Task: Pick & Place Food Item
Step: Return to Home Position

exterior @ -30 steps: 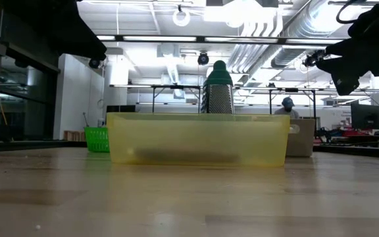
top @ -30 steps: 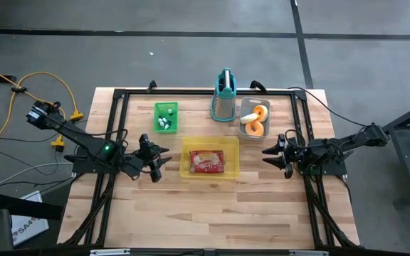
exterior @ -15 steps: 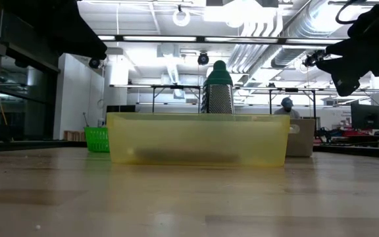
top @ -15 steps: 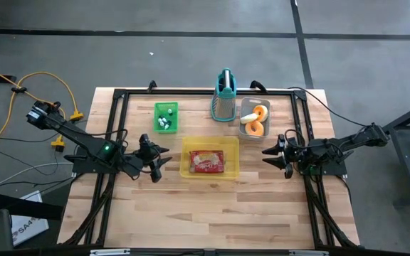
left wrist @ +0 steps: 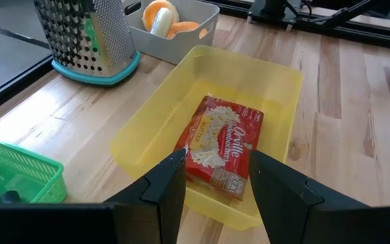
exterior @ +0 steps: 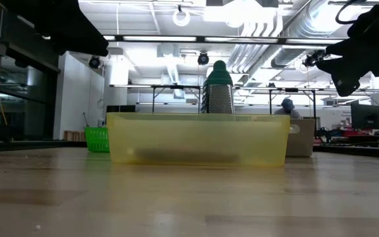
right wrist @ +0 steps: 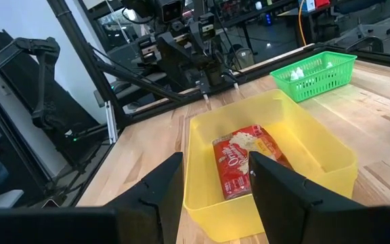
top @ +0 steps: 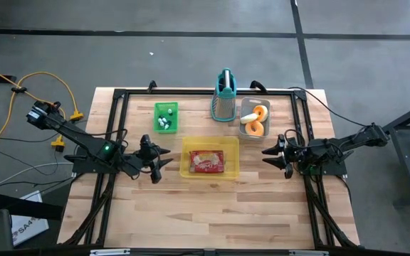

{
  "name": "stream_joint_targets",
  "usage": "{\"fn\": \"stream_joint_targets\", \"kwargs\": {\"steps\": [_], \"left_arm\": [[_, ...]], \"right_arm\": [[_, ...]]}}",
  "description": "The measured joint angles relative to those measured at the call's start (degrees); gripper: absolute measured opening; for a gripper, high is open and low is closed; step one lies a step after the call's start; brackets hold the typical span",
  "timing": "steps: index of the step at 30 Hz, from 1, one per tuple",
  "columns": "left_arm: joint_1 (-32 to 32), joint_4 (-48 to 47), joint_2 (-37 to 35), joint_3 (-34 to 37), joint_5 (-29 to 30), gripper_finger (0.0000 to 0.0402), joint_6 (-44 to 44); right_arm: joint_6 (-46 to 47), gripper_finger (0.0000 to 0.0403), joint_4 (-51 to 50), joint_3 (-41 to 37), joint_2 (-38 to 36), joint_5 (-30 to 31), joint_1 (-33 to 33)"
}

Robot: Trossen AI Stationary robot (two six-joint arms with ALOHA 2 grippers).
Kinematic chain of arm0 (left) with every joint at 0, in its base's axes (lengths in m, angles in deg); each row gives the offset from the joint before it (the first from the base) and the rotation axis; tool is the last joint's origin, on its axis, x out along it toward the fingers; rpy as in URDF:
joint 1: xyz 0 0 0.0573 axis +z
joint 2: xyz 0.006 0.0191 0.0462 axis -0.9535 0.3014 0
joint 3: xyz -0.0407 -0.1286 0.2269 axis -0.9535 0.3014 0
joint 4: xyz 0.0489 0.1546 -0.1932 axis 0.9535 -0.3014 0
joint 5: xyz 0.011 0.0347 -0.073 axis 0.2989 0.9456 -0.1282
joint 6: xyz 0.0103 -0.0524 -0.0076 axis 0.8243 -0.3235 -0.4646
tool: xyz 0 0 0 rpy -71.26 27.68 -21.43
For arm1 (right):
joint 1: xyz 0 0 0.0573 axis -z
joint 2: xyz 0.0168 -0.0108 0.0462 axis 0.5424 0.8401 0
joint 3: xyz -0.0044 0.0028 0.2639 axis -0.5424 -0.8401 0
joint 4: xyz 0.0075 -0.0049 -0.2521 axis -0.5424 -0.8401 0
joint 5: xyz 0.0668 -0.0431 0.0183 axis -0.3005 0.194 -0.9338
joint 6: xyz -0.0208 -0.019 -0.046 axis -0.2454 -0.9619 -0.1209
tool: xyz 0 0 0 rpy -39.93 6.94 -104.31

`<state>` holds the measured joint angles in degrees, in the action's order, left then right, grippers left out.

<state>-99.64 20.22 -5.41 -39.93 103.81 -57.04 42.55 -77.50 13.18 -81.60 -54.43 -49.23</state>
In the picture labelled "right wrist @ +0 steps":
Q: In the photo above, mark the yellow translucent plastic bin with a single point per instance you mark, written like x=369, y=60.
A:
x=317, y=142

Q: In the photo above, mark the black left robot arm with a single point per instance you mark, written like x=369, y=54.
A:
x=212, y=72

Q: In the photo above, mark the small white bottle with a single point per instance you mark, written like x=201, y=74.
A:
x=329, y=64
x=300, y=72
x=294, y=75

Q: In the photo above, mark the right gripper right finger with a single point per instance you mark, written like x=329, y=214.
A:
x=283, y=203

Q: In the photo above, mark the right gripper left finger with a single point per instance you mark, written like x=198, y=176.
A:
x=164, y=196

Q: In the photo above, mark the khaki bag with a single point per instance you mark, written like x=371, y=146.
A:
x=244, y=57

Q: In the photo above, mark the silver frame bracket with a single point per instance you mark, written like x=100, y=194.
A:
x=111, y=122

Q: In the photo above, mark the red popcorn packet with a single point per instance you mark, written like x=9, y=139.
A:
x=235, y=159

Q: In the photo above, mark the red box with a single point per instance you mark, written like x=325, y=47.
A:
x=322, y=3

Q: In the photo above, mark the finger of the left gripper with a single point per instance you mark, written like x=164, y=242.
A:
x=173, y=51
x=203, y=37

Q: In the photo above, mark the grey metal stand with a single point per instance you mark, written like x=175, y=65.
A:
x=371, y=32

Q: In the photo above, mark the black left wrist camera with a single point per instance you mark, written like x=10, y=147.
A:
x=171, y=11

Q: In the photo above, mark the green plastic mesh basket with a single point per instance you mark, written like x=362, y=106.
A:
x=317, y=84

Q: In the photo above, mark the blue and white box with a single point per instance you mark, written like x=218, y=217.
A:
x=309, y=5

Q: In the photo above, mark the black jointed stand arm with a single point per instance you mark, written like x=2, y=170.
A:
x=42, y=84

